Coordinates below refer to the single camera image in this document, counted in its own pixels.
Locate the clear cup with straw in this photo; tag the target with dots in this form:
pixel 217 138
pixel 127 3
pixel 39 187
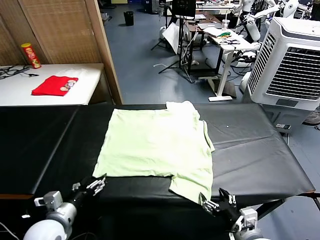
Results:
pixel 225 23

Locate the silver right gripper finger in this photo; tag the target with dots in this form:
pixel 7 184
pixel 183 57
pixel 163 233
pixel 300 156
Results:
pixel 210 205
pixel 231 200

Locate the black trash bin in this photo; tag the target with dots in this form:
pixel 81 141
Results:
pixel 129 18

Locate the white humanoid robot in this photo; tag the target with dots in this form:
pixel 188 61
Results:
pixel 251 27
pixel 290 8

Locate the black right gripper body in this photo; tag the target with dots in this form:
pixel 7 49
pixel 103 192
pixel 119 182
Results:
pixel 228 214

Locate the black leather table cover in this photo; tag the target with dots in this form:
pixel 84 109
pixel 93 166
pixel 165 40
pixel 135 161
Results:
pixel 25 150
pixel 250 155

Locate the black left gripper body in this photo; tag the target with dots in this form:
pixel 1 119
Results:
pixel 85 186

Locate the silver laptop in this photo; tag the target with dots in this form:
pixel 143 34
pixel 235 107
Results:
pixel 210 25

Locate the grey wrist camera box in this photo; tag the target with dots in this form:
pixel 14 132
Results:
pixel 53 198
pixel 248 217

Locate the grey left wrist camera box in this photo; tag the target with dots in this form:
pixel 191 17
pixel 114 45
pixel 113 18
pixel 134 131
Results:
pixel 53 198

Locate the black tripod monitor stand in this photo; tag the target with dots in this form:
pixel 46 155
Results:
pixel 180 42

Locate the green and teal cloth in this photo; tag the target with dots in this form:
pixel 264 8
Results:
pixel 223 34

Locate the white power strip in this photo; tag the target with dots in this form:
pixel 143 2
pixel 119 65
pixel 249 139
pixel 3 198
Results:
pixel 283 126

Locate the white standing desk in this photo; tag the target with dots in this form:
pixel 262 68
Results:
pixel 225 62

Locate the white air cooler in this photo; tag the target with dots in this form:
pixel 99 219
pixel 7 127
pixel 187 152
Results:
pixel 287 65

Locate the folded red shirt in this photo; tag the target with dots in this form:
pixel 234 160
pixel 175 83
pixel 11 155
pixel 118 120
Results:
pixel 52 86

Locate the white reflector board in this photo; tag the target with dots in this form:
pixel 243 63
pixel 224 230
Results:
pixel 171 37

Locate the black monitor on stand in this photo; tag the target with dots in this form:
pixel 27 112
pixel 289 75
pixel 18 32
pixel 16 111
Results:
pixel 183 7

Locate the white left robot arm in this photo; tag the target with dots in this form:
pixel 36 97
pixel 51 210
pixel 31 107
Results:
pixel 60 215

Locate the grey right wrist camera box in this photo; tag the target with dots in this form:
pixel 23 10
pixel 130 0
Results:
pixel 248 217

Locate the white tube piece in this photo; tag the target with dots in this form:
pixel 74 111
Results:
pixel 160 65

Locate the light green t-shirt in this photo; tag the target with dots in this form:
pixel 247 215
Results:
pixel 155 145

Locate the brown desk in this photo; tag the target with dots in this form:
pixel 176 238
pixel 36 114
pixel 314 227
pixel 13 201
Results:
pixel 197 27

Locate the wooden partition screen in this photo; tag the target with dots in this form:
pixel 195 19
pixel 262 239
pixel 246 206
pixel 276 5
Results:
pixel 62 30

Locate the red chips can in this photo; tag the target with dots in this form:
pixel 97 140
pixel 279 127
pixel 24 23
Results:
pixel 31 56

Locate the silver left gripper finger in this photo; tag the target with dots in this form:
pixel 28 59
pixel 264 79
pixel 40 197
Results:
pixel 96 183
pixel 99 188

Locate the white side table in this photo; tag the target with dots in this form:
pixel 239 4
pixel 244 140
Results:
pixel 15 92

